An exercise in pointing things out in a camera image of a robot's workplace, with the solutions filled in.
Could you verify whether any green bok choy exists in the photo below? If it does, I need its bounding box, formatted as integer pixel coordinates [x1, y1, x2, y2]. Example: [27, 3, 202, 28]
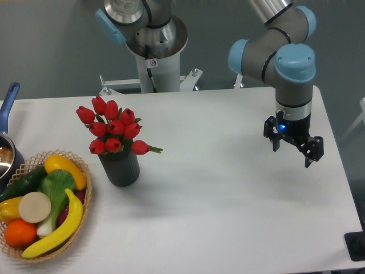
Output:
[36, 169, 75, 238]

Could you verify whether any black device at table edge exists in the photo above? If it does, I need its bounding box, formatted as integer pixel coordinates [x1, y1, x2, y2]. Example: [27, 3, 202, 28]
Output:
[344, 231, 364, 261]

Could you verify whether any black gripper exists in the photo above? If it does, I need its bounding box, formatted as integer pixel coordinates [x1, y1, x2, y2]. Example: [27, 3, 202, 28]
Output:
[263, 108, 324, 168]

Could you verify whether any yellow bell pepper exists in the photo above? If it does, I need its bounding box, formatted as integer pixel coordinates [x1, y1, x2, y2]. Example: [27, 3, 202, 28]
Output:
[1, 196, 23, 223]

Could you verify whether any yellow banana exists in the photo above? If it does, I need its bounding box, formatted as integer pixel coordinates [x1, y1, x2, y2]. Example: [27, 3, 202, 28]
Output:
[22, 188, 83, 259]

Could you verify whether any woven wicker basket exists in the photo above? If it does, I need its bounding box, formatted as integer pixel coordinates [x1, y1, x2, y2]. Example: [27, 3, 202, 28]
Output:
[1, 150, 92, 263]

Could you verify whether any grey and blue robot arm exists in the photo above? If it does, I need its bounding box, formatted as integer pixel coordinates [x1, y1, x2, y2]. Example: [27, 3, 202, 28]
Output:
[95, 1, 324, 166]

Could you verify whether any red tulip bouquet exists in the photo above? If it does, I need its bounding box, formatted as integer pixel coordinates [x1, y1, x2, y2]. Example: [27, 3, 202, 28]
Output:
[76, 95, 163, 155]

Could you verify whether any beige round disc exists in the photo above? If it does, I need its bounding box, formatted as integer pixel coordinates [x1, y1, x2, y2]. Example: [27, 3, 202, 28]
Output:
[18, 192, 51, 223]

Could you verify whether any white frame at right edge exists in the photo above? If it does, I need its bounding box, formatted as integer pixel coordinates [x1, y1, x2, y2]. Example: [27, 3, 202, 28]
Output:
[340, 98, 365, 142]

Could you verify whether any dark red vegetable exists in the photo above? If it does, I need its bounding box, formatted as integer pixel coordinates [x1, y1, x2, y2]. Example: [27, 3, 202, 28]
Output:
[57, 190, 86, 227]

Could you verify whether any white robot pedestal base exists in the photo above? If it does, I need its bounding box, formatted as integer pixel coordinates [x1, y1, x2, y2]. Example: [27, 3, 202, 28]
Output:
[99, 53, 203, 95]

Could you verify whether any dark grey ribbed vase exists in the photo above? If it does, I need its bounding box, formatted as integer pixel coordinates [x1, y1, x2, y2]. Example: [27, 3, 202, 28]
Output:
[98, 150, 140, 187]

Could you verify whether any orange fruit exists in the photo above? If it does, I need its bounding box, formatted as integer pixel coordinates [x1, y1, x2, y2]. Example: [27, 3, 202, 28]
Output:
[5, 219, 37, 247]

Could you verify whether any blue handled saucepan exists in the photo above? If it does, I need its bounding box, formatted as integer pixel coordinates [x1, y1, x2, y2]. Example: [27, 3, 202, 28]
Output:
[1, 82, 25, 192]

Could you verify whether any green cucumber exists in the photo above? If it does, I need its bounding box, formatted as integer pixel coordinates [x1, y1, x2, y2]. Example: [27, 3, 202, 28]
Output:
[1, 166, 47, 202]

